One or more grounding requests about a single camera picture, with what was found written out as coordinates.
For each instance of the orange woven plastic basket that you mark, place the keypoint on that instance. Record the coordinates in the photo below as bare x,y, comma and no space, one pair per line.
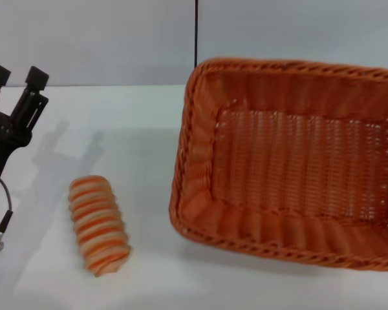
294,161

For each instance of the orange striped bread roll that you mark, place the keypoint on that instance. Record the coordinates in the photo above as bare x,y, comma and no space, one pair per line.
97,226

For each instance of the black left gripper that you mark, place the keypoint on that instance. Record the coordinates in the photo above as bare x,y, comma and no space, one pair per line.
0,145

